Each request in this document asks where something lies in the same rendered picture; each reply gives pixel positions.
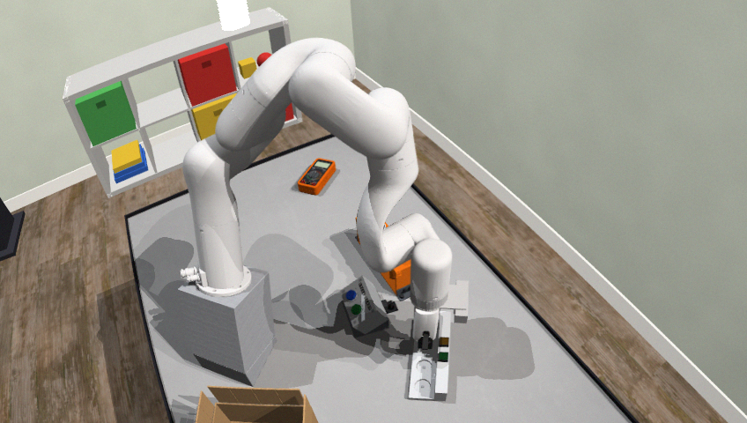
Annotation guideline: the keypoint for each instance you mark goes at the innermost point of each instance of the black mounting bracket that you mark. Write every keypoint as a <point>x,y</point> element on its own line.
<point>400,291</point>

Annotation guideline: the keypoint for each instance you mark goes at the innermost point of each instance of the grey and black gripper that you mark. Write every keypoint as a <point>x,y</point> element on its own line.
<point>425,321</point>

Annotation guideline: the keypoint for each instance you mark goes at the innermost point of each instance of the grey key housing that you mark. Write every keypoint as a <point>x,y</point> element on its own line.
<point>364,309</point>

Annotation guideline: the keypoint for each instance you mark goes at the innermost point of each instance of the black table edge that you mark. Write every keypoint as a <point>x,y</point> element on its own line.
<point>504,280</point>

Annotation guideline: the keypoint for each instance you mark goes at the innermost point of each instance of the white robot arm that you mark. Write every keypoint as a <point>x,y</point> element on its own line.
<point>375,124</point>

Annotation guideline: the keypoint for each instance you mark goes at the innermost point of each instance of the orange digital multimeter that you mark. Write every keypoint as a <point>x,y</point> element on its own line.
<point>315,178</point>

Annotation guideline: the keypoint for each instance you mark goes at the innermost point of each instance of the orange tube rack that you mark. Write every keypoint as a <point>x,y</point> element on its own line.
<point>399,277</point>

